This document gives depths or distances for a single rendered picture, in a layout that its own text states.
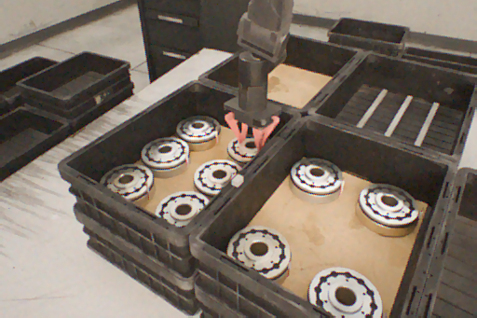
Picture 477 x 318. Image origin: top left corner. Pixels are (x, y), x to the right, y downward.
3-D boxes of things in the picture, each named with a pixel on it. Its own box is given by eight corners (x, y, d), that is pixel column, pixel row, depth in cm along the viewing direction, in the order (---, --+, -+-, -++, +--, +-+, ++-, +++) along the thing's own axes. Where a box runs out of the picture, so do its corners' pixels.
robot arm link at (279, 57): (241, 14, 66) (285, 34, 64) (267, 0, 75) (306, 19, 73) (224, 73, 73) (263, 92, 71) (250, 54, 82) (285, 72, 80)
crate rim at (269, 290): (395, 377, 42) (401, 366, 41) (184, 251, 55) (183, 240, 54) (455, 173, 69) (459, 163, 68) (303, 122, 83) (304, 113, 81)
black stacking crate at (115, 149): (188, 287, 61) (183, 241, 55) (71, 212, 74) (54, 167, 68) (298, 157, 88) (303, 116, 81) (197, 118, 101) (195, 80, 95)
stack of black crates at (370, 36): (391, 95, 244) (411, 26, 218) (382, 118, 223) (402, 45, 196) (330, 82, 259) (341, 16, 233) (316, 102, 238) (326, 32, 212)
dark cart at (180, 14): (210, 125, 243) (201, -24, 190) (153, 108, 260) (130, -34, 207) (251, 86, 286) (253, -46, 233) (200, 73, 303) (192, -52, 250)
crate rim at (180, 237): (183, 251, 55) (183, 240, 54) (55, 175, 69) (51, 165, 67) (303, 122, 83) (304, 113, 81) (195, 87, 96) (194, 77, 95)
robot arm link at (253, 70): (233, 52, 69) (262, 58, 67) (250, 42, 74) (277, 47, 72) (233, 87, 73) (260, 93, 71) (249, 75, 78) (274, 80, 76)
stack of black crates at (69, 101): (90, 183, 178) (64, 100, 152) (45, 164, 189) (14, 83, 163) (145, 138, 207) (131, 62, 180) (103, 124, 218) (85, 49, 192)
